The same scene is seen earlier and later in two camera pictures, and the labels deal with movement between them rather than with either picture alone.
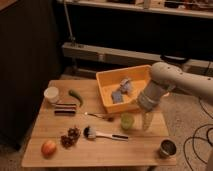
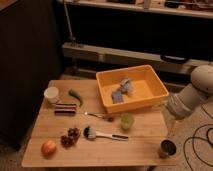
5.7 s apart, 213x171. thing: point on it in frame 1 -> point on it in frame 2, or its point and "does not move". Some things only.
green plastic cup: (127, 120) does not move
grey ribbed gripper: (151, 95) -> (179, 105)
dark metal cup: (167, 148) does not move
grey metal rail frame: (78, 50) does not move
